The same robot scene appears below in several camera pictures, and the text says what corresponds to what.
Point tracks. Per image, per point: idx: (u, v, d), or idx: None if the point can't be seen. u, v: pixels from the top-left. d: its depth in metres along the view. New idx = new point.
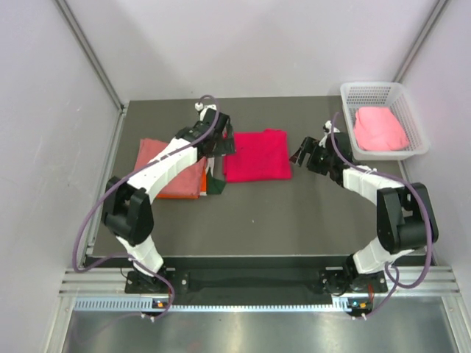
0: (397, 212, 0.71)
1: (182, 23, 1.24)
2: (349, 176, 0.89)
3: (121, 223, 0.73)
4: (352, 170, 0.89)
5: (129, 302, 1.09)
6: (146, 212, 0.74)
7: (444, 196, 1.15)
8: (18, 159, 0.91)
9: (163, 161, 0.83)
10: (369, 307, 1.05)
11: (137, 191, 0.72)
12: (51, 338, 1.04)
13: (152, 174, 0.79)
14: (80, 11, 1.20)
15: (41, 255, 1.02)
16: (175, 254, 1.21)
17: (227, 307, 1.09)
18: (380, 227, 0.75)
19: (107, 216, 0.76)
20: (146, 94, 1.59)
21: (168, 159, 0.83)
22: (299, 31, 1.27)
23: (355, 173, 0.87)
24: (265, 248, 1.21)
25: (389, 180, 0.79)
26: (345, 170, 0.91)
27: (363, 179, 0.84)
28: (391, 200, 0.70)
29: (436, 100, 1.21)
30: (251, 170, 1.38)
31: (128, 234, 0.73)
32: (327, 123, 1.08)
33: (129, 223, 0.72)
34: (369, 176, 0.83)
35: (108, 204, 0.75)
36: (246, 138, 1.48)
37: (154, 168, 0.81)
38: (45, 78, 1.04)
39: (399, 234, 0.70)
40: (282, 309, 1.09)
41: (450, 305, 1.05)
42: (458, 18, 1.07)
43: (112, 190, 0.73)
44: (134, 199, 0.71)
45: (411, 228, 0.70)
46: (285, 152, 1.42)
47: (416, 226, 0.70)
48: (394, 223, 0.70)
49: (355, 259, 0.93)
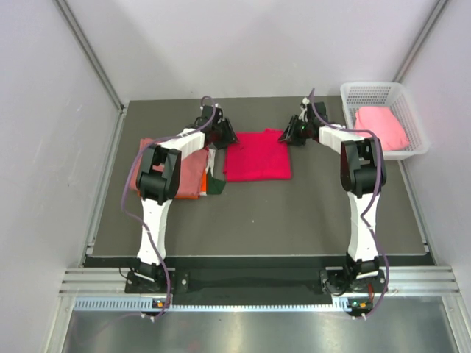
0: (356, 159, 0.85)
1: (182, 23, 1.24)
2: (324, 133, 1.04)
3: (155, 181, 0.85)
4: (327, 128, 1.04)
5: (129, 302, 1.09)
6: (176, 171, 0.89)
7: (444, 195, 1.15)
8: (18, 160, 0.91)
9: (185, 136, 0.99)
10: (369, 307, 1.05)
11: (171, 151, 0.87)
12: (51, 337, 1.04)
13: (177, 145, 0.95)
14: (81, 11, 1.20)
15: (43, 254, 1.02)
16: (175, 254, 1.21)
17: (227, 307, 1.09)
18: (344, 172, 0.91)
19: (142, 176, 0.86)
20: (146, 94, 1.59)
21: (189, 135, 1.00)
22: (299, 32, 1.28)
23: (329, 131, 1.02)
24: (264, 247, 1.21)
25: (353, 136, 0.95)
26: (321, 129, 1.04)
27: (333, 135, 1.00)
28: (351, 152, 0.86)
29: (435, 99, 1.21)
30: (251, 169, 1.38)
31: (162, 189, 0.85)
32: (304, 100, 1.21)
33: (165, 179, 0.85)
34: (339, 133, 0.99)
35: (144, 165, 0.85)
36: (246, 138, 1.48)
37: (179, 141, 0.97)
38: (46, 79, 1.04)
39: (356, 178, 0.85)
40: (282, 309, 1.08)
41: (450, 305, 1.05)
42: (459, 18, 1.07)
43: (147, 147, 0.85)
44: (172, 156, 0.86)
45: (365, 173, 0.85)
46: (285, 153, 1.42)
47: (369, 171, 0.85)
48: (352, 170, 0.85)
49: (350, 251, 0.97)
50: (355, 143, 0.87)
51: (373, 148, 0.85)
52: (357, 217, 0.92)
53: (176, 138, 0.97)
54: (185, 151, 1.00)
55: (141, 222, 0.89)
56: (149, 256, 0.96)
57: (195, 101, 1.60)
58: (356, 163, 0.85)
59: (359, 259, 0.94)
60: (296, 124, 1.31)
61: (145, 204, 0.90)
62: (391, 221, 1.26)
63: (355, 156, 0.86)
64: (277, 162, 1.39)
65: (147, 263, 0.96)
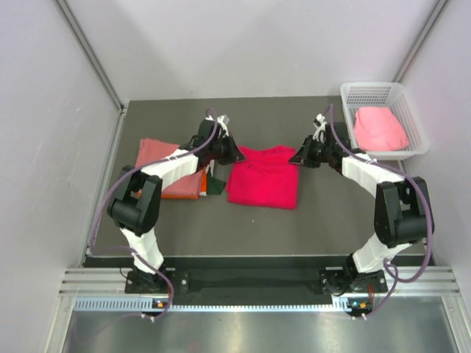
0: (394, 207, 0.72)
1: (181, 23, 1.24)
2: (349, 165, 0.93)
3: (129, 210, 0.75)
4: (352, 159, 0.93)
5: (129, 302, 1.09)
6: (156, 201, 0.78)
7: (444, 196, 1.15)
8: (18, 159, 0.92)
9: (172, 160, 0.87)
10: (369, 307, 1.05)
11: (150, 178, 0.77)
12: (51, 338, 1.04)
13: (163, 168, 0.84)
14: (81, 10, 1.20)
15: (42, 254, 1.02)
16: (175, 254, 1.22)
17: (227, 307, 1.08)
18: (377, 218, 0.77)
19: (115, 202, 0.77)
20: (146, 94, 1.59)
21: (176, 159, 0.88)
22: (299, 32, 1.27)
23: (352, 160, 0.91)
24: (266, 248, 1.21)
25: (385, 172, 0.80)
26: (344, 158, 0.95)
27: (362, 169, 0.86)
28: (388, 194, 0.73)
29: (436, 100, 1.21)
30: (251, 193, 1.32)
31: (135, 221, 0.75)
32: (319, 116, 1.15)
33: (140, 209, 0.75)
34: (368, 166, 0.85)
35: (118, 190, 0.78)
36: (255, 157, 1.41)
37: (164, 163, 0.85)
38: (45, 78, 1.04)
39: (397, 229, 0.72)
40: (282, 309, 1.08)
41: (450, 304, 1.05)
42: (459, 18, 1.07)
43: (126, 176, 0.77)
44: (149, 184, 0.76)
45: (409, 222, 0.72)
46: (294, 179, 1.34)
47: (413, 220, 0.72)
48: (392, 218, 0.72)
49: (355, 259, 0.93)
50: (390, 182, 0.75)
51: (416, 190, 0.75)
52: (377, 254, 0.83)
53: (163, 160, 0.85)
54: (171, 176, 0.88)
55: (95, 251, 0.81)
56: (143, 267, 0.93)
57: (195, 101, 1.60)
58: (394, 205, 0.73)
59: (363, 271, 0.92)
60: (310, 145, 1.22)
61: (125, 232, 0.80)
62: None
63: (394, 198, 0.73)
64: (283, 189, 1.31)
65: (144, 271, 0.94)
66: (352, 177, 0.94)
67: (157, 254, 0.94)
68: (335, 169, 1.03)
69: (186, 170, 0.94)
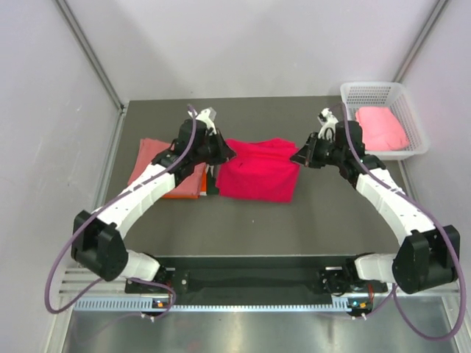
0: (425, 264, 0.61)
1: (180, 23, 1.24)
2: (367, 186, 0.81)
3: (90, 259, 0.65)
4: (370, 180, 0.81)
5: (129, 302, 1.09)
6: (118, 249, 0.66)
7: (444, 196, 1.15)
8: (19, 159, 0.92)
9: (134, 193, 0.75)
10: (369, 307, 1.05)
11: (107, 229, 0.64)
12: (51, 337, 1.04)
13: (125, 205, 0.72)
14: (81, 10, 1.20)
15: (43, 255, 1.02)
16: (174, 254, 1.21)
17: (227, 307, 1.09)
18: (397, 263, 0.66)
19: (76, 253, 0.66)
20: (146, 94, 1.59)
21: (138, 192, 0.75)
22: (299, 31, 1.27)
23: (372, 184, 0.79)
24: (266, 248, 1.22)
25: (413, 215, 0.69)
26: (361, 176, 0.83)
27: (383, 201, 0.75)
28: (419, 250, 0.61)
29: (436, 101, 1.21)
30: (243, 189, 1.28)
31: (100, 276, 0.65)
32: (324, 111, 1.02)
33: (100, 266, 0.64)
34: (391, 198, 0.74)
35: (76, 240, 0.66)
36: (249, 148, 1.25)
37: (126, 198, 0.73)
38: (45, 78, 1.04)
39: (422, 284, 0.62)
40: (281, 309, 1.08)
41: (450, 305, 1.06)
42: (459, 18, 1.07)
43: (82, 228, 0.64)
44: (104, 238, 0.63)
45: (436, 272, 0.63)
46: (294, 173, 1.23)
47: (441, 272, 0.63)
48: (420, 274, 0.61)
49: (358, 266, 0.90)
50: (421, 234, 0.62)
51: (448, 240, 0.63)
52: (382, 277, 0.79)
53: (124, 195, 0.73)
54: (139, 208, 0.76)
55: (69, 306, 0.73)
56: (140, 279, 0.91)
57: (195, 101, 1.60)
58: (425, 262, 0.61)
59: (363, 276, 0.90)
60: (316, 144, 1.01)
61: None
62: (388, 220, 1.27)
63: (427, 254, 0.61)
64: (281, 184, 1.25)
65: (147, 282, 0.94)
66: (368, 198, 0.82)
67: (147, 263, 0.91)
68: (349, 182, 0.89)
69: (162, 192, 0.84)
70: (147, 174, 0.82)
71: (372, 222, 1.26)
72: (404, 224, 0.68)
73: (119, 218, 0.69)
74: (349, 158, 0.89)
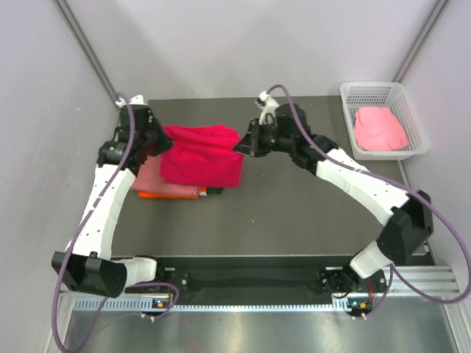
0: (408, 235, 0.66)
1: (180, 23, 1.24)
2: (329, 173, 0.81)
3: (90, 286, 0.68)
4: (329, 165, 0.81)
5: (128, 302, 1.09)
6: (110, 268, 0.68)
7: (444, 196, 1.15)
8: (18, 159, 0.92)
9: (97, 209, 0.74)
10: (369, 307, 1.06)
11: (90, 259, 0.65)
12: (50, 337, 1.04)
13: (96, 227, 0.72)
14: (80, 10, 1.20)
15: (43, 254, 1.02)
16: (174, 254, 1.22)
17: (227, 307, 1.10)
18: (383, 239, 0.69)
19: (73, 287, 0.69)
20: (146, 94, 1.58)
21: (100, 208, 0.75)
22: (299, 31, 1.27)
23: (335, 170, 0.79)
24: (265, 249, 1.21)
25: (386, 197, 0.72)
26: (320, 162, 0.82)
27: (352, 184, 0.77)
28: (403, 224, 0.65)
29: (436, 101, 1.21)
30: (185, 178, 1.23)
31: (107, 296, 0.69)
32: (262, 95, 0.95)
33: (104, 290, 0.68)
34: (357, 178, 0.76)
35: (66, 279, 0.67)
36: (187, 137, 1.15)
37: (92, 220, 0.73)
38: (45, 78, 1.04)
39: (408, 252, 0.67)
40: (282, 309, 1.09)
41: (450, 305, 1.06)
42: (458, 18, 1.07)
43: (64, 270, 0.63)
44: (93, 272, 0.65)
45: (416, 237, 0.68)
46: (240, 159, 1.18)
47: (421, 235, 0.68)
48: (407, 245, 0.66)
49: (355, 267, 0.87)
50: (401, 210, 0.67)
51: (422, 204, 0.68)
52: (383, 263, 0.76)
53: (88, 217, 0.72)
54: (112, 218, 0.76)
55: None
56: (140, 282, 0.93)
57: (196, 101, 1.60)
58: (408, 234, 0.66)
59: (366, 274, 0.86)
60: (259, 132, 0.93)
61: None
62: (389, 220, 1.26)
63: (409, 225, 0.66)
64: (225, 173, 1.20)
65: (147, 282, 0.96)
66: (333, 182, 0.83)
67: (146, 265, 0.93)
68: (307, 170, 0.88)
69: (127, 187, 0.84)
70: (102, 179, 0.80)
71: (372, 222, 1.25)
72: (381, 204, 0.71)
73: (97, 244, 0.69)
74: (301, 144, 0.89)
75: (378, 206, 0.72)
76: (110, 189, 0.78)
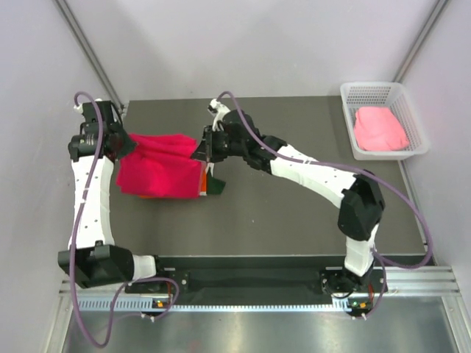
0: (363, 213, 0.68)
1: (180, 23, 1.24)
2: (282, 170, 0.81)
3: (104, 274, 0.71)
4: (280, 161, 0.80)
5: (129, 302, 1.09)
6: (118, 253, 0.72)
7: (444, 196, 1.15)
8: (18, 159, 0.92)
9: (87, 202, 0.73)
10: (369, 307, 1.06)
11: (97, 248, 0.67)
12: (51, 337, 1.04)
13: (92, 218, 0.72)
14: (81, 11, 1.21)
15: (42, 254, 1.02)
16: (174, 254, 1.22)
17: (227, 307, 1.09)
18: (342, 220, 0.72)
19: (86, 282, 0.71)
20: (146, 94, 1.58)
21: (90, 198, 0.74)
22: (299, 32, 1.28)
23: (286, 165, 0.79)
24: (264, 248, 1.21)
25: (335, 179, 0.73)
26: (272, 161, 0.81)
27: (304, 176, 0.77)
28: (355, 204, 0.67)
29: (436, 101, 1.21)
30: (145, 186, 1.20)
31: (120, 279, 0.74)
32: (213, 102, 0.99)
33: (117, 274, 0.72)
34: (307, 168, 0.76)
35: (79, 273, 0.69)
36: (146, 144, 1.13)
37: (86, 212, 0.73)
38: (45, 79, 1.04)
39: (368, 229, 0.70)
40: (282, 309, 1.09)
41: (450, 304, 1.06)
42: (458, 18, 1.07)
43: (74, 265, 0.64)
44: (105, 259, 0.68)
45: (373, 214, 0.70)
46: (198, 170, 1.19)
47: (376, 211, 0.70)
48: (363, 223, 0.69)
49: (350, 267, 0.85)
50: (350, 191, 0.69)
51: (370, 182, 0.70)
52: (366, 248, 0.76)
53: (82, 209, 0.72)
54: (104, 206, 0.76)
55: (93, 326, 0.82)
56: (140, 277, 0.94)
57: (196, 101, 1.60)
58: (362, 212, 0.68)
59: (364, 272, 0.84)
60: (213, 137, 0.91)
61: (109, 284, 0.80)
62: (391, 221, 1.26)
63: (360, 204, 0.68)
64: (184, 182, 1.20)
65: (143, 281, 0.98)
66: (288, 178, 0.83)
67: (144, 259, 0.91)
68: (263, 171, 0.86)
69: (111, 173, 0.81)
70: (83, 173, 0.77)
71: None
72: (333, 190, 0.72)
73: (99, 233, 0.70)
74: (253, 147, 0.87)
75: (332, 192, 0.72)
76: (94, 179, 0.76)
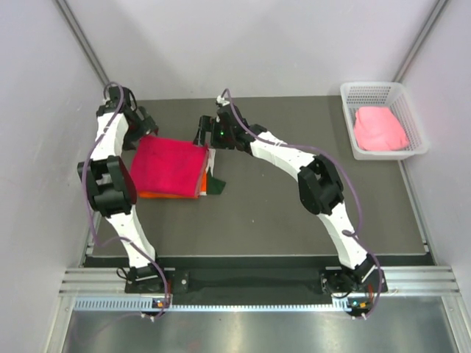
0: (317, 187, 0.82)
1: (180, 23, 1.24)
2: (260, 150, 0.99)
3: (111, 193, 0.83)
4: (260, 143, 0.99)
5: (129, 302, 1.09)
6: (126, 174, 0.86)
7: (446, 197, 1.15)
8: (19, 159, 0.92)
9: (107, 134, 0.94)
10: (369, 307, 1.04)
11: (110, 159, 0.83)
12: (51, 337, 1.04)
13: (107, 145, 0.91)
14: (80, 10, 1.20)
15: (43, 254, 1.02)
16: (174, 254, 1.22)
17: (227, 307, 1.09)
18: (303, 195, 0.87)
19: (94, 197, 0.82)
20: (146, 94, 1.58)
21: (110, 132, 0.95)
22: (299, 31, 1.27)
23: (261, 147, 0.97)
24: (263, 248, 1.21)
25: (298, 158, 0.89)
26: (252, 143, 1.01)
27: (276, 158, 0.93)
28: (308, 179, 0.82)
29: (436, 101, 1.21)
30: (149, 180, 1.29)
31: (123, 200, 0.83)
32: (218, 98, 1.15)
33: (121, 190, 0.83)
34: (279, 149, 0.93)
35: (90, 186, 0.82)
36: (161, 145, 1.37)
37: (104, 141, 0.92)
38: (45, 79, 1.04)
39: (321, 201, 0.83)
40: (282, 309, 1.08)
41: (450, 305, 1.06)
42: (458, 18, 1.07)
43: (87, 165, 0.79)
44: (112, 168, 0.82)
45: (327, 190, 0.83)
46: (199, 168, 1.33)
47: (329, 187, 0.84)
48: (318, 195, 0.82)
49: (343, 262, 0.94)
50: (306, 168, 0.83)
51: (327, 164, 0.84)
52: (337, 233, 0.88)
53: (102, 138, 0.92)
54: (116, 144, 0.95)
55: (98, 245, 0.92)
56: (140, 261, 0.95)
57: (196, 101, 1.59)
58: (315, 187, 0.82)
59: (355, 265, 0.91)
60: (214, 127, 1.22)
61: (112, 220, 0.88)
62: (390, 220, 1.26)
63: (315, 179, 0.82)
64: (184, 177, 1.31)
65: (143, 268, 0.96)
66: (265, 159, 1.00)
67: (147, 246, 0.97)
68: (246, 152, 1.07)
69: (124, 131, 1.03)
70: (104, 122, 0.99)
71: (372, 223, 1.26)
72: (294, 167, 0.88)
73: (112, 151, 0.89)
74: (240, 132, 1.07)
75: (292, 168, 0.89)
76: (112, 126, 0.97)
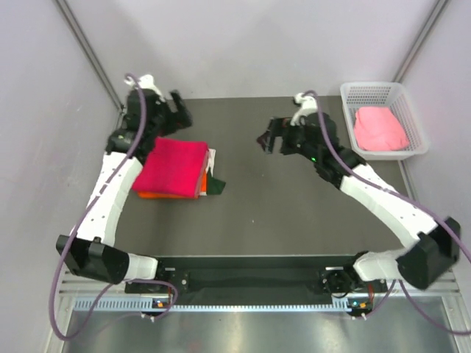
0: (434, 263, 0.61)
1: (180, 23, 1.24)
2: (355, 188, 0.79)
3: (94, 271, 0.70)
4: (356, 181, 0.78)
5: (129, 302, 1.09)
6: (112, 254, 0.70)
7: (446, 197, 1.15)
8: (18, 159, 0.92)
9: (102, 196, 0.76)
10: (369, 307, 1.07)
11: (93, 245, 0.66)
12: (51, 337, 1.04)
13: (101, 213, 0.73)
14: (81, 10, 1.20)
15: (42, 254, 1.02)
16: (174, 254, 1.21)
17: (227, 307, 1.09)
18: (402, 262, 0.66)
19: (76, 271, 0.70)
20: None
21: (108, 189, 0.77)
22: (299, 31, 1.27)
23: (360, 187, 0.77)
24: (263, 247, 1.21)
25: (415, 218, 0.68)
26: (346, 178, 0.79)
27: (375, 201, 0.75)
28: (429, 253, 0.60)
29: (436, 101, 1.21)
30: (148, 179, 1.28)
31: (108, 281, 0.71)
32: (297, 96, 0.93)
33: (106, 274, 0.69)
34: (385, 197, 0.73)
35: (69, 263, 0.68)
36: (162, 145, 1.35)
37: (97, 206, 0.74)
38: (45, 78, 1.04)
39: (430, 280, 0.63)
40: (282, 309, 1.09)
41: (450, 304, 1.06)
42: (459, 18, 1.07)
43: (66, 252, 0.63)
44: (95, 257, 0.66)
45: (439, 265, 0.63)
46: (199, 168, 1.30)
47: (444, 264, 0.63)
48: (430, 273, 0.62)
49: (358, 268, 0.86)
50: (429, 237, 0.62)
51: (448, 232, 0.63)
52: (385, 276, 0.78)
53: (93, 204, 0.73)
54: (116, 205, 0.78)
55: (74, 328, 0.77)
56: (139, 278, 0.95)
57: (195, 101, 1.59)
58: (433, 263, 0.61)
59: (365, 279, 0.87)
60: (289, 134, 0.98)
61: None
62: None
63: (436, 254, 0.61)
64: (183, 177, 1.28)
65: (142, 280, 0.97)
66: (358, 197, 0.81)
67: (146, 262, 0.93)
68: (331, 183, 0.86)
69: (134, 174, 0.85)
70: (110, 167, 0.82)
71: (372, 223, 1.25)
72: (408, 229, 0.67)
73: (101, 229, 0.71)
74: (327, 157, 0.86)
75: (405, 229, 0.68)
76: (117, 176, 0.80)
